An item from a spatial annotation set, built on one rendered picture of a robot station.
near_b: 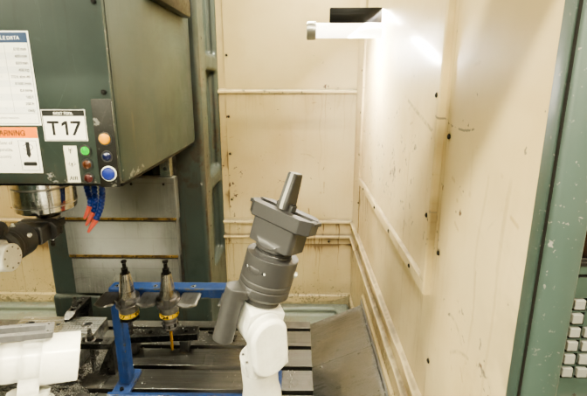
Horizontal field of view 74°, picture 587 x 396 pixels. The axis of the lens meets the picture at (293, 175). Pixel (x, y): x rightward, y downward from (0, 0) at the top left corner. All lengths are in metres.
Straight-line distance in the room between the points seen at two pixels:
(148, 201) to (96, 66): 0.82
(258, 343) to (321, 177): 1.38
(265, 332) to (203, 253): 1.12
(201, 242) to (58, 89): 0.94
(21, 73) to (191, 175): 0.80
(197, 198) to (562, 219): 1.38
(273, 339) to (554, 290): 0.40
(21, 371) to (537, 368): 0.64
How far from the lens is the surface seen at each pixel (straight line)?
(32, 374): 0.68
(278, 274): 0.63
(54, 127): 1.03
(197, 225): 1.71
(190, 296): 1.16
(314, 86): 1.90
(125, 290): 1.17
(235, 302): 0.66
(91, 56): 0.98
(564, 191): 0.50
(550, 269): 0.52
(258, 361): 0.69
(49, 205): 1.27
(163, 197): 1.66
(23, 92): 1.06
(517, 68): 0.58
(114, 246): 1.82
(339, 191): 1.99
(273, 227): 0.63
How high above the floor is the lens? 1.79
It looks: 14 degrees down
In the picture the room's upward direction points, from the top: straight up
